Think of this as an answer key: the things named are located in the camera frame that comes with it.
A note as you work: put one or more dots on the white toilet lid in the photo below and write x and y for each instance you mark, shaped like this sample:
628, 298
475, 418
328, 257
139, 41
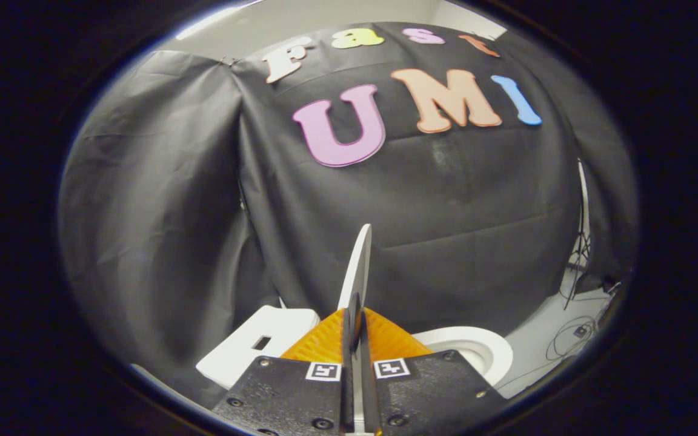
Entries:
358, 266

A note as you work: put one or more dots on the black backdrop cloth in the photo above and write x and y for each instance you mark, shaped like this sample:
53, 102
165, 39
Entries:
434, 212

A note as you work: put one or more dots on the white toilet body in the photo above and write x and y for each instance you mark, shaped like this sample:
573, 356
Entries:
252, 351

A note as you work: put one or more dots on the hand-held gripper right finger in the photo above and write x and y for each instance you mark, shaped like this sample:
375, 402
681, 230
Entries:
434, 393

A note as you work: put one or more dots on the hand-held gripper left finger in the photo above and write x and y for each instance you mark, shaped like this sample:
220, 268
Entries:
288, 399

